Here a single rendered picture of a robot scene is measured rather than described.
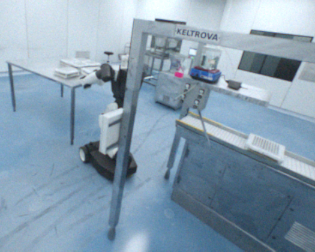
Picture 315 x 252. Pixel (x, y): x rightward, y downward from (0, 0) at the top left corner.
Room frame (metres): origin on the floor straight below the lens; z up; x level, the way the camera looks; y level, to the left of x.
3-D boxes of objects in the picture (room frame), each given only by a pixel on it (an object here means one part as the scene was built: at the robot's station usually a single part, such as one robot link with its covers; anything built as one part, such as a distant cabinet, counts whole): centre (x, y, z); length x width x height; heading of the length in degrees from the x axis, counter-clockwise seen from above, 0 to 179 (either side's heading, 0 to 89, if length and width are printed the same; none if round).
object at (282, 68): (5.47, -3.54, 1.43); 1.38 x 0.01 x 1.16; 53
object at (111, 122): (1.03, 0.10, 1.05); 0.17 x 0.06 x 0.26; 145
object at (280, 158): (1.26, -1.05, 0.97); 0.25 x 0.24 x 0.02; 144
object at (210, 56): (1.57, -0.56, 1.53); 0.15 x 0.15 x 0.19
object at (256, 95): (1.50, -0.73, 1.33); 0.62 x 0.38 x 0.04; 55
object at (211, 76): (1.57, -0.55, 1.39); 0.21 x 0.20 x 0.09; 145
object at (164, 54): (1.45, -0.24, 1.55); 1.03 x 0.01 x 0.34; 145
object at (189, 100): (1.51, -0.49, 1.22); 0.22 x 0.11 x 0.20; 55
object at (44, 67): (2.98, 1.17, 0.87); 1.50 x 1.10 x 0.04; 63
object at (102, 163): (1.90, 0.16, 0.19); 0.64 x 0.52 x 0.33; 41
